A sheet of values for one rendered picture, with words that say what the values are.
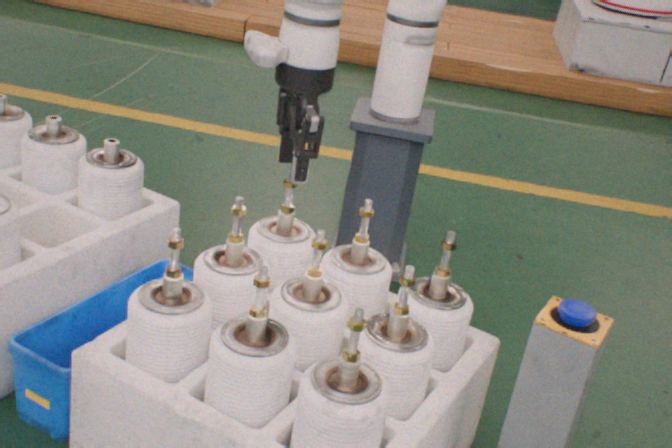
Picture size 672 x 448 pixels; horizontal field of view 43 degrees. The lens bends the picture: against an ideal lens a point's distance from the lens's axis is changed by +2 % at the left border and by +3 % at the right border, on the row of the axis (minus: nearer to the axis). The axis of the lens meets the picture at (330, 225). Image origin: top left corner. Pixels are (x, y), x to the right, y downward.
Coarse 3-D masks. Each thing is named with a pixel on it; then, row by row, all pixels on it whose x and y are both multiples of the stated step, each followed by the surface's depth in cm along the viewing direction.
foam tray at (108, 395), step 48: (480, 336) 112; (96, 384) 97; (144, 384) 93; (192, 384) 95; (432, 384) 103; (480, 384) 110; (96, 432) 99; (144, 432) 95; (192, 432) 91; (240, 432) 89; (288, 432) 92; (384, 432) 94; (432, 432) 95
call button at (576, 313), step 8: (560, 304) 93; (568, 304) 93; (576, 304) 93; (584, 304) 93; (560, 312) 92; (568, 312) 91; (576, 312) 91; (584, 312) 92; (592, 312) 92; (568, 320) 92; (576, 320) 91; (584, 320) 91; (592, 320) 91
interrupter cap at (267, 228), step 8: (264, 224) 116; (272, 224) 116; (296, 224) 117; (304, 224) 118; (264, 232) 114; (272, 232) 114; (296, 232) 116; (304, 232) 116; (272, 240) 113; (280, 240) 112; (288, 240) 113; (296, 240) 113; (304, 240) 114
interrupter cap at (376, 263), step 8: (336, 248) 112; (344, 248) 113; (336, 256) 111; (344, 256) 111; (368, 256) 112; (376, 256) 112; (336, 264) 109; (344, 264) 109; (352, 264) 110; (368, 264) 111; (376, 264) 110; (384, 264) 110; (352, 272) 108; (360, 272) 108; (368, 272) 108; (376, 272) 109
